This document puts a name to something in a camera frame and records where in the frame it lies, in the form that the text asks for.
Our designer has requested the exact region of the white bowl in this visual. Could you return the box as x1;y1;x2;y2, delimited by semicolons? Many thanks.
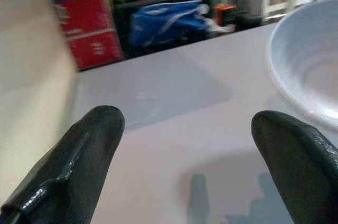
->
269;0;338;132

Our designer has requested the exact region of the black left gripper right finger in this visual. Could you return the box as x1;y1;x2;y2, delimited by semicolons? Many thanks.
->
251;110;338;224

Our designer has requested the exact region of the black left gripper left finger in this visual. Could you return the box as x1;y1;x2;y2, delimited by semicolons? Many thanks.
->
0;105;126;224

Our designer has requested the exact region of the cream white box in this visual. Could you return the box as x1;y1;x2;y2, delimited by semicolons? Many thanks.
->
0;0;79;203

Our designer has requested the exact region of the orange and black device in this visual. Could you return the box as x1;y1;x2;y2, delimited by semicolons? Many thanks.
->
214;4;238;27

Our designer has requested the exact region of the red and blue cardboard box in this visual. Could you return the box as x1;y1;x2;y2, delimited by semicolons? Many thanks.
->
50;0;125;71

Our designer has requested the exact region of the blue bag with white straps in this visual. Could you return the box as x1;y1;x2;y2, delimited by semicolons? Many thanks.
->
129;0;212;48

